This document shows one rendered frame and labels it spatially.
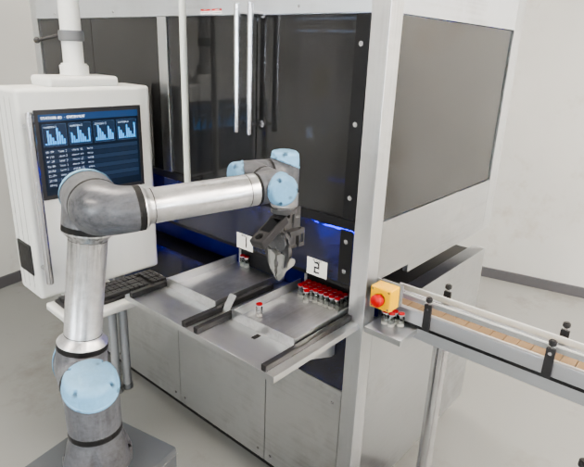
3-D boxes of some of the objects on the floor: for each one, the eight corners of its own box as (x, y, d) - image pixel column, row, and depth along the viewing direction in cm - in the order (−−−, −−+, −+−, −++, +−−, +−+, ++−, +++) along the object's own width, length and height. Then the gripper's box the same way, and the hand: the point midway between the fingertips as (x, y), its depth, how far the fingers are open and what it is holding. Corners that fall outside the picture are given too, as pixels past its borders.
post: (341, 514, 203) (395, -113, 134) (353, 523, 200) (416, -117, 131) (331, 525, 199) (381, -120, 130) (344, 535, 195) (403, -123, 126)
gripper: (308, 207, 143) (305, 278, 150) (284, 200, 148) (281, 269, 155) (287, 213, 136) (285, 287, 143) (262, 206, 142) (261, 277, 149)
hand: (276, 276), depth 147 cm, fingers closed
